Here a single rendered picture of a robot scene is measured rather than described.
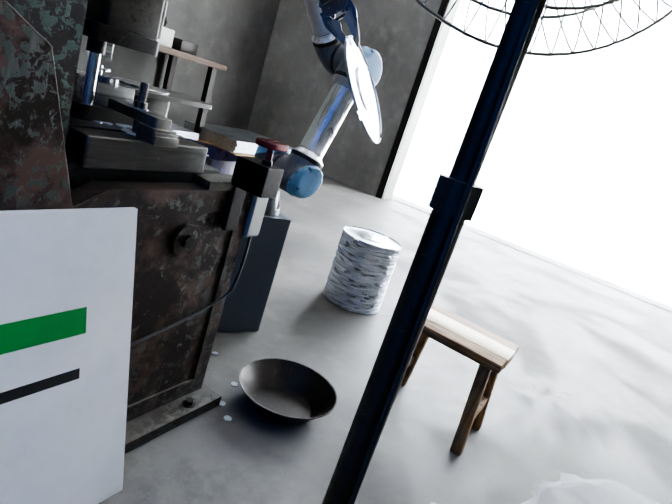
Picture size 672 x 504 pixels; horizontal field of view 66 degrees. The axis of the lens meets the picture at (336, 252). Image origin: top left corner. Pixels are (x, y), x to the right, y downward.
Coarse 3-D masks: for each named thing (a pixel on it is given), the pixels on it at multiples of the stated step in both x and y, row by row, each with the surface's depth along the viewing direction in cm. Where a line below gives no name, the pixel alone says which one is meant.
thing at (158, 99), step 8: (120, 80) 116; (128, 80) 121; (136, 88) 115; (152, 88) 121; (160, 88) 133; (136, 96) 119; (152, 96) 117; (160, 96) 118; (168, 96) 120; (176, 96) 126; (184, 96) 133; (152, 104) 120; (160, 104) 122; (168, 104) 124; (184, 104) 125; (192, 104) 127; (200, 104) 130; (208, 104) 132; (160, 112) 123
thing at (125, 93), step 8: (80, 72) 110; (80, 80) 107; (80, 88) 107; (96, 88) 104; (104, 88) 106; (112, 88) 107; (120, 88) 109; (128, 88) 110; (80, 96) 107; (96, 96) 105; (104, 96) 106; (112, 96) 108; (120, 96) 109; (128, 96) 111; (96, 104) 106; (104, 104) 107
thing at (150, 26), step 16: (96, 0) 101; (112, 0) 100; (128, 0) 102; (144, 0) 105; (160, 0) 108; (96, 16) 102; (112, 16) 101; (128, 16) 104; (144, 16) 107; (160, 16) 110; (144, 32) 108; (160, 32) 114
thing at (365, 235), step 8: (352, 232) 244; (360, 232) 249; (368, 232) 254; (376, 232) 259; (360, 240) 232; (368, 240) 239; (376, 240) 241; (384, 240) 249; (392, 240) 254; (384, 248) 233; (400, 248) 244
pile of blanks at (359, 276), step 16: (352, 240) 235; (336, 256) 245; (352, 256) 238; (368, 256) 233; (384, 256) 234; (336, 272) 242; (352, 272) 239; (368, 272) 235; (384, 272) 239; (336, 288) 242; (352, 288) 238; (368, 288) 238; (384, 288) 244; (336, 304) 243; (352, 304) 240; (368, 304) 244
